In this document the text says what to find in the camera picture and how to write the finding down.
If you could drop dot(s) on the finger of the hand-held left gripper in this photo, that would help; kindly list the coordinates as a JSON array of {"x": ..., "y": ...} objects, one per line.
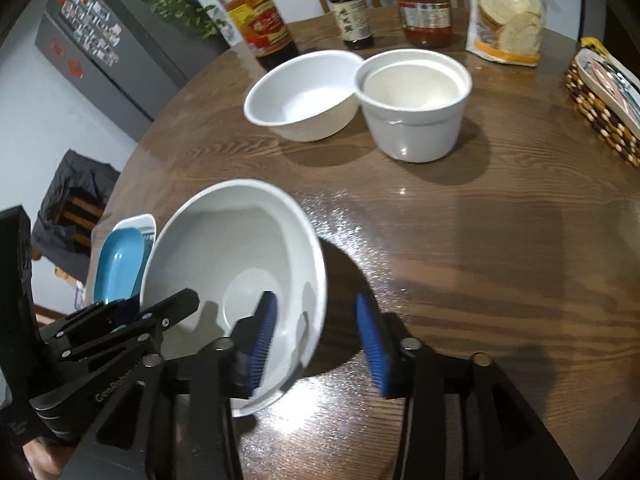
[
  {"x": 170, "y": 307},
  {"x": 95, "y": 315}
]

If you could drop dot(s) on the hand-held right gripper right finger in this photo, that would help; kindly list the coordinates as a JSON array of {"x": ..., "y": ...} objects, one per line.
[{"x": 372, "y": 350}]

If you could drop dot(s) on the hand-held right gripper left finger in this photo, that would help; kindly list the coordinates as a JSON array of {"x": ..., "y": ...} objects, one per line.
[{"x": 262, "y": 332}]

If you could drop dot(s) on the large white bowl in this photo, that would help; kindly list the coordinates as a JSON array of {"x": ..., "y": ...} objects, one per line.
[{"x": 240, "y": 250}]

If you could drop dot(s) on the medium white bowl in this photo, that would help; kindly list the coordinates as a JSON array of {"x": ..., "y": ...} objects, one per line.
[{"x": 300, "y": 100}]

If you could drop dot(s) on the straight-sided white bowl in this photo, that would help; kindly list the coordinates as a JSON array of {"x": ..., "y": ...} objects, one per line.
[{"x": 415, "y": 110}]

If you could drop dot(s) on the person's left hand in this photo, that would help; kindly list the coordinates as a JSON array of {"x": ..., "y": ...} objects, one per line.
[{"x": 42, "y": 460}]

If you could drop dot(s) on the slatted wooden chair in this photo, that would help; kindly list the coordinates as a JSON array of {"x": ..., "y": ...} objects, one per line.
[{"x": 80, "y": 215}]

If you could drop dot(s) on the grey refrigerator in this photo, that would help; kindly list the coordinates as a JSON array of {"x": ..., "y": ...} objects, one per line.
[{"x": 135, "y": 50}]

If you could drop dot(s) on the cluster of fridge photos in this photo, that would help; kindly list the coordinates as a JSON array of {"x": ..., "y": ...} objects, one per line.
[{"x": 87, "y": 25}]

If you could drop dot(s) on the yellow-capped vinegar bottle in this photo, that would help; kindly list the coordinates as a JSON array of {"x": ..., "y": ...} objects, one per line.
[{"x": 255, "y": 20}]

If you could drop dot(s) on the beaded woven basket with tray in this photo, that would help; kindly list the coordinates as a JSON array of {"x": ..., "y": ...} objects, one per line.
[{"x": 600, "y": 120}]

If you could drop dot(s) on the small dark sauce bottle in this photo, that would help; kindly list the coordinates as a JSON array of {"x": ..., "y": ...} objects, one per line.
[{"x": 350, "y": 10}]

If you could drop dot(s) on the red sauce bottle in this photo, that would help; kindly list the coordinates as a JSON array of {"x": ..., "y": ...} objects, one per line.
[{"x": 425, "y": 5}]

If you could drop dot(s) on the bag of round crackers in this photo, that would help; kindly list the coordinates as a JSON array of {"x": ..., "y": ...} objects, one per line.
[{"x": 507, "y": 20}]

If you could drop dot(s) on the white oval dish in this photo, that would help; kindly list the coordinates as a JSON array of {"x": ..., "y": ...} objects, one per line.
[{"x": 620, "y": 90}]

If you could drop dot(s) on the yellow snack packet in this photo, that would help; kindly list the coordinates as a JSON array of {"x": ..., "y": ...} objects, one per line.
[{"x": 592, "y": 45}]

